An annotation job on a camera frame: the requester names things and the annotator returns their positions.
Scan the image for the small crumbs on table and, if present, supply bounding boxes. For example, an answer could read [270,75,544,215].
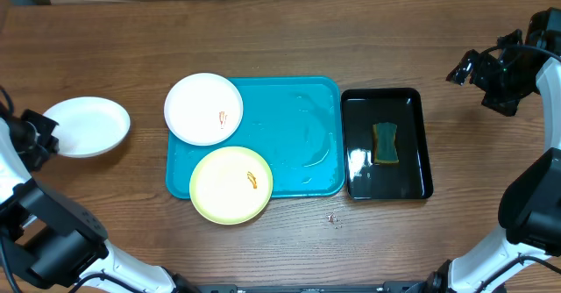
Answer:
[326,212,343,229]

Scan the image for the black rectangular water tray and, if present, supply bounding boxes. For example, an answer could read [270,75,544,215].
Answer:
[341,88,434,200]

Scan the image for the green yellow sponge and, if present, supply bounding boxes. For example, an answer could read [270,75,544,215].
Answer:
[373,122,399,164]

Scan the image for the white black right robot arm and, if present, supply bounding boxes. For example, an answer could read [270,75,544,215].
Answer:
[411,8,560,292]

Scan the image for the white plate with ketchup streak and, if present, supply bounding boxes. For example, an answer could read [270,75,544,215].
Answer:
[43,96,131,158]

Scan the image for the white plate with red squiggle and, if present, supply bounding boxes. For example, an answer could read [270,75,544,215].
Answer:
[164,73,244,146]

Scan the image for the teal plastic tray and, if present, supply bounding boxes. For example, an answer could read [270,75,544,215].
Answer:
[165,75,346,200]

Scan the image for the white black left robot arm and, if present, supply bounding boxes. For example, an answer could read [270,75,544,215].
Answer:
[1,108,197,292]

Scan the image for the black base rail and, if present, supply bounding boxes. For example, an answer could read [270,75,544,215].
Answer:
[198,281,430,293]

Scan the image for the yellow plate with sauce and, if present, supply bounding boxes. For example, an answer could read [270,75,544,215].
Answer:
[189,146,273,225]

